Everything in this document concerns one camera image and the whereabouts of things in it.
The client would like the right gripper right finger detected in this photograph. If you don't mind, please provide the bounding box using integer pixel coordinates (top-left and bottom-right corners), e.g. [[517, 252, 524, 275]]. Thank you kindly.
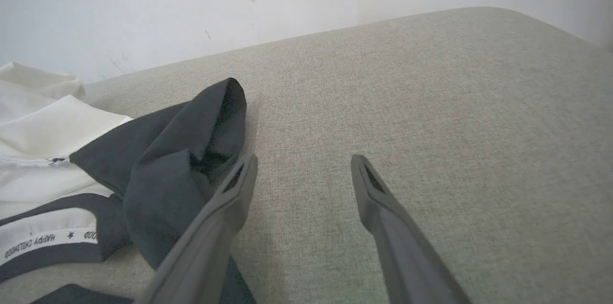
[[351, 154, 473, 304]]

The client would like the grey fabric sofa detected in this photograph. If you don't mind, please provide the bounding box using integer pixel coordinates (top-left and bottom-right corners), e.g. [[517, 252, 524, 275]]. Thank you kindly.
[[0, 6, 613, 304]]

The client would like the white and black t-shirt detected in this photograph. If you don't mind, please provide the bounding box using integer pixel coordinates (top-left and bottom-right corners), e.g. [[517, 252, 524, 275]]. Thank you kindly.
[[0, 61, 257, 304]]

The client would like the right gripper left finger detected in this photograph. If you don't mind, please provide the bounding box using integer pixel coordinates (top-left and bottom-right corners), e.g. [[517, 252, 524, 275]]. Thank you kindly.
[[136, 151, 259, 304]]

